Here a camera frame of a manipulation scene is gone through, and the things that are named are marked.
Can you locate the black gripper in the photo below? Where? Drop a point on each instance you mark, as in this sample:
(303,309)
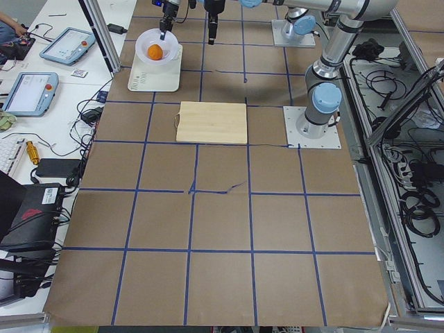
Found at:
(168,10)
(212,7)

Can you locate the black laptop computer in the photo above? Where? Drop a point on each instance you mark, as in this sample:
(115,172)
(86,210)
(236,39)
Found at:
(29,222)

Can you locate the black power adapter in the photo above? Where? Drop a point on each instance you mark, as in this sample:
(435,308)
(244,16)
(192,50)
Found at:
(114,28)

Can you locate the gold metal cylinder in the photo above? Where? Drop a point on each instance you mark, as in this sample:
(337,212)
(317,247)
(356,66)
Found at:
(32,153)

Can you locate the bamboo cutting board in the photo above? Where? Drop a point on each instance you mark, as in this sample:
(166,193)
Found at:
(214,123)

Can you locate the white round plate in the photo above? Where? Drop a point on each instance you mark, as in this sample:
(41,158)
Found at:
(169,45)

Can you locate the aluminium frame post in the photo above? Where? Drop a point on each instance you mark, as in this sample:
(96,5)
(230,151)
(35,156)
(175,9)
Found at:
(96,21)

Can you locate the orange mandarin fruit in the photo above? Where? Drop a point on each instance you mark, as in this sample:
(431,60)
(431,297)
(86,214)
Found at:
(155,52)

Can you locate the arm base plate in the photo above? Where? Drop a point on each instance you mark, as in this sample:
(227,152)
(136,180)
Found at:
(303,134)
(297,34)

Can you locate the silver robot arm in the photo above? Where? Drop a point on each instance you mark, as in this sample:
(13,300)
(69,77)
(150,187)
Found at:
(352,15)
(293,14)

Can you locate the near teach pendant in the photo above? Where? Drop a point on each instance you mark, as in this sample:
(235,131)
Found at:
(31,94)

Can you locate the cream bear-print tray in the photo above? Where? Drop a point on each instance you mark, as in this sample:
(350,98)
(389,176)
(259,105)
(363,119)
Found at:
(152,78)

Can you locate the teach pendant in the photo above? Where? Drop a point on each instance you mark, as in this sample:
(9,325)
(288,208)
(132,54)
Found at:
(71,45)
(31,94)

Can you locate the far teach pendant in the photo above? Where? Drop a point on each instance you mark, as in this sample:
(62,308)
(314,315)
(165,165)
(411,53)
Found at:
(71,45)

